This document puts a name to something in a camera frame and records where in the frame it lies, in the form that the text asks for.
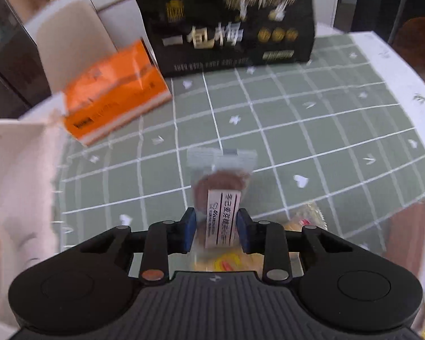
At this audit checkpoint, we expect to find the brown cake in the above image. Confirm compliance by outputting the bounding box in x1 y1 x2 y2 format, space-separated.
186 147 258 249

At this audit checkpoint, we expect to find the red foil snack packet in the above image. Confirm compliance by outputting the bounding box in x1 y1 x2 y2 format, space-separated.
192 247 264 275

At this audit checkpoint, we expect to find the green grid table mat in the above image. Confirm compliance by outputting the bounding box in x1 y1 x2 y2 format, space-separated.
54 32 425 254

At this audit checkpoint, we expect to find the orange tissue pack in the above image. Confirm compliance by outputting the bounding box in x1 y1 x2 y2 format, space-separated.
63 39 173 146

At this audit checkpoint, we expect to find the white pink paper bag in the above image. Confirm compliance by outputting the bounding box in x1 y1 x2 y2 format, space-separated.
0 120 66 339

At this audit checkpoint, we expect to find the black plum snack bag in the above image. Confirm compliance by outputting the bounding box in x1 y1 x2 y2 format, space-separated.
136 0 315 77

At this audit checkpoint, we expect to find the beige dining chair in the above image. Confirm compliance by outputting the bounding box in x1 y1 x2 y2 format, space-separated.
36 1 116 94

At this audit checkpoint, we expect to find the brown upholstered chair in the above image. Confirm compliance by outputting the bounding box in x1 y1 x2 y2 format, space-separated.
392 17 425 71

